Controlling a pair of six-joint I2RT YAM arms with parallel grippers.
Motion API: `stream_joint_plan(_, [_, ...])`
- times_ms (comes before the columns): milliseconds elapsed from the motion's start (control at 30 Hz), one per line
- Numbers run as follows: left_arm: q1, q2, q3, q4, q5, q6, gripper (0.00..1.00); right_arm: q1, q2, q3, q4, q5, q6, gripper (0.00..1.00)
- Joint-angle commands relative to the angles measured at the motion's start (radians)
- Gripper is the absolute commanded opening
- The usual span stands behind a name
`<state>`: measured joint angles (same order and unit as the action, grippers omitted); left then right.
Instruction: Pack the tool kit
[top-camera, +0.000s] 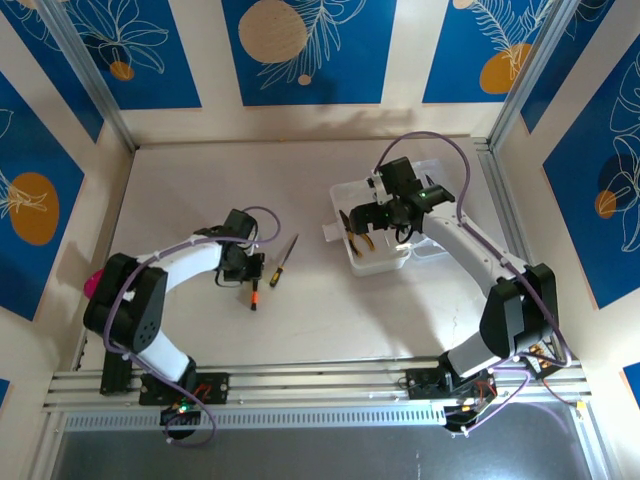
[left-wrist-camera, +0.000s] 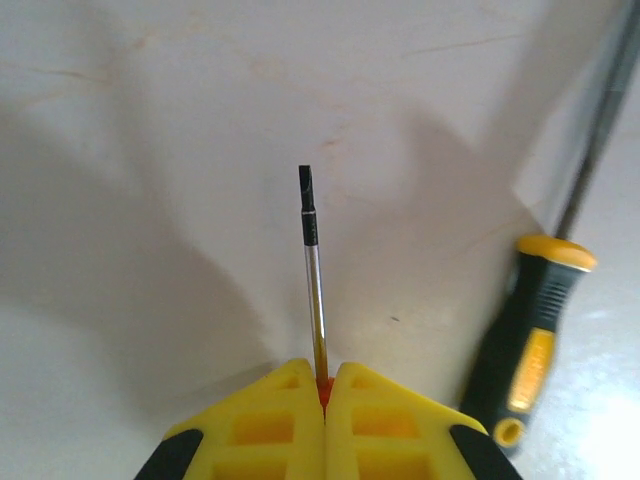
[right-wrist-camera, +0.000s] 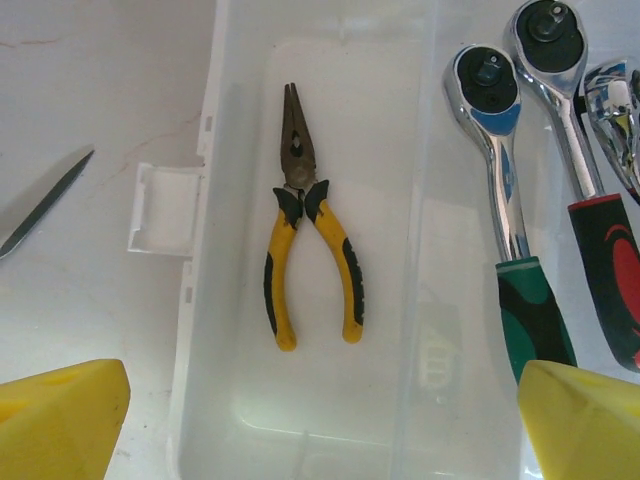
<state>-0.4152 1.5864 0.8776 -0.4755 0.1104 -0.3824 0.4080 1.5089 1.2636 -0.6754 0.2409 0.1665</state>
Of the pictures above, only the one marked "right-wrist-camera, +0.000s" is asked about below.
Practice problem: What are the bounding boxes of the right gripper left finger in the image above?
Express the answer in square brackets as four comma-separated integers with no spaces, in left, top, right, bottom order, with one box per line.
[0,357,133,480]

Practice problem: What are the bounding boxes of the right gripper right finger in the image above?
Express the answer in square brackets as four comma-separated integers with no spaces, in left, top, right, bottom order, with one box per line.
[516,359,640,480]

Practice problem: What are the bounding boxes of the green handled ratchet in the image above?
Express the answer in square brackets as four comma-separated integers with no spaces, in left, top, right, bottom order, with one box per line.
[441,43,579,387]

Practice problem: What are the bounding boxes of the red black handled ratchet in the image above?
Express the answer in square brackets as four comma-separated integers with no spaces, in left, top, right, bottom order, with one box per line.
[501,0,640,372]

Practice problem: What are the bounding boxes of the file yellow black handle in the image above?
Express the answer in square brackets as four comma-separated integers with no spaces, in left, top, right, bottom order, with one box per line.
[0,144,96,261]

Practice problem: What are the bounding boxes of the translucent plastic tool box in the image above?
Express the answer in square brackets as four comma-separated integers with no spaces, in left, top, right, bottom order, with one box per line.
[127,0,640,480]

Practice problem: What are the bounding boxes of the yellow black needle-nose pliers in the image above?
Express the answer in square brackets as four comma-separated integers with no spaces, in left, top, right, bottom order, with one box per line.
[262,82,369,354]

